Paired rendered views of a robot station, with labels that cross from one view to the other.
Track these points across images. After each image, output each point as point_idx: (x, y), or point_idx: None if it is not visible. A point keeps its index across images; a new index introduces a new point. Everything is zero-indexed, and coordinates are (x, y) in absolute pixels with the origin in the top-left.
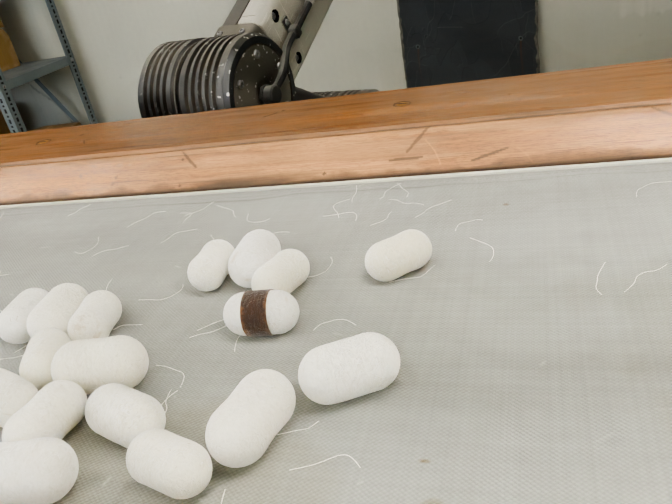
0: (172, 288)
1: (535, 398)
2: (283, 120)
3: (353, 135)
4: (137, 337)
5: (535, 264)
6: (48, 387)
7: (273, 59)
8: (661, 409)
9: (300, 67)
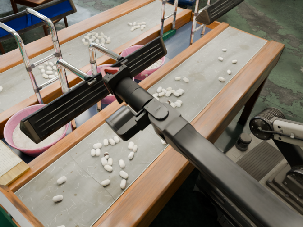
0: (180, 100)
1: None
2: (212, 114)
3: (199, 117)
4: (173, 97)
5: None
6: (165, 90)
7: (268, 129)
8: None
9: (279, 140)
